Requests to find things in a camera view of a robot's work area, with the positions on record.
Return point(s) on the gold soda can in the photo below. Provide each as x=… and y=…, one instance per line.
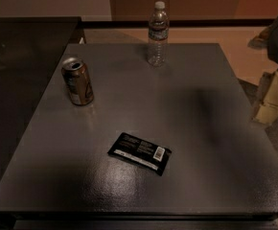
x=78, y=83

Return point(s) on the black rxbar chocolate wrapper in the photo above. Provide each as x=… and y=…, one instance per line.
x=141, y=152

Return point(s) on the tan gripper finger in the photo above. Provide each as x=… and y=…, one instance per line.
x=266, y=104

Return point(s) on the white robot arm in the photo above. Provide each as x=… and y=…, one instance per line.
x=267, y=39

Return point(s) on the clear plastic water bottle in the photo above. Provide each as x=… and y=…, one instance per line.
x=158, y=34

